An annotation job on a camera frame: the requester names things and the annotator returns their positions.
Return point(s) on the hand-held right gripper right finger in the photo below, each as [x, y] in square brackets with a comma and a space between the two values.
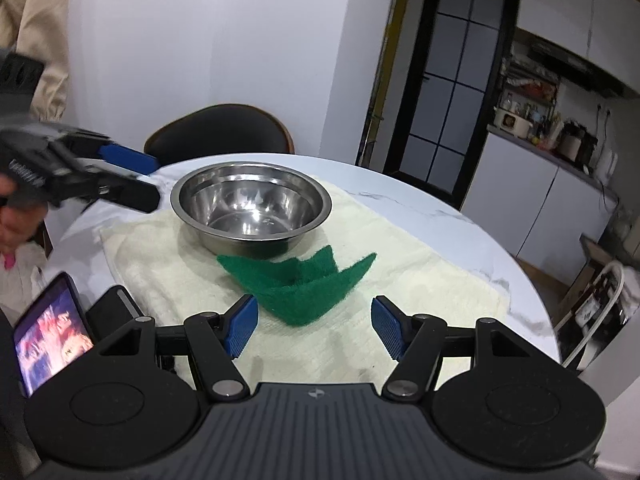
[387, 325]

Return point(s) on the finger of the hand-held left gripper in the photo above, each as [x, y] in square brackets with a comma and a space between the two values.
[130, 157]
[135, 192]

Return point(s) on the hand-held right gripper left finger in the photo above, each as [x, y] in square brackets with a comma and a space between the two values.
[242, 325]

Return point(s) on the green scouring pad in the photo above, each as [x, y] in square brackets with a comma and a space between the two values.
[300, 295]

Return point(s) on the stainless steel bowl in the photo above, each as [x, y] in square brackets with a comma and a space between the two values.
[250, 210]

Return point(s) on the person's left forearm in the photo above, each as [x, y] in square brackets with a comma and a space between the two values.
[40, 35]

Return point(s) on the person's left hand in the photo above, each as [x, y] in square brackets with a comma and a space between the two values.
[20, 225]

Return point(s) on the cream towel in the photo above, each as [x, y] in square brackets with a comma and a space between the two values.
[400, 260]

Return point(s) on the black chair with wooden rim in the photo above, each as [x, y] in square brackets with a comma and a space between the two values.
[220, 132]

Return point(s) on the black power bank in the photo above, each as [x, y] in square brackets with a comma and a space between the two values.
[112, 307]

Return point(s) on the smartphone with lit screen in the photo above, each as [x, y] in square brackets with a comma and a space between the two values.
[50, 335]

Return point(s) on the white kitchen counter cabinet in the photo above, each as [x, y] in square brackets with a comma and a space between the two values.
[520, 190]

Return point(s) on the cardboard box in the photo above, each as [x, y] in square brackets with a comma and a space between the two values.
[592, 260]

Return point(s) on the white cooking pot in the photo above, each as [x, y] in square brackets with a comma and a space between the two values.
[511, 121]

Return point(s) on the black framed glass door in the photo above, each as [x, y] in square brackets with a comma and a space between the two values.
[450, 85]

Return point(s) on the white kettle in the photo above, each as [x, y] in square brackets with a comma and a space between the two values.
[606, 162]

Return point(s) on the kitchen shelf rack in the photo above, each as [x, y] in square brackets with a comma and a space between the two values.
[530, 85]

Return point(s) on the black range hood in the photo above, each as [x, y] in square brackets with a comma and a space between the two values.
[575, 65]

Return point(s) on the white upper cabinets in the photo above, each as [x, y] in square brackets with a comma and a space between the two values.
[580, 5]

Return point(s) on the white tube frame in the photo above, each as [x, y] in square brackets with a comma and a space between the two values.
[607, 285]

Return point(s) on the yellow wall trim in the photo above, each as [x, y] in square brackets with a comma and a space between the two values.
[390, 35]

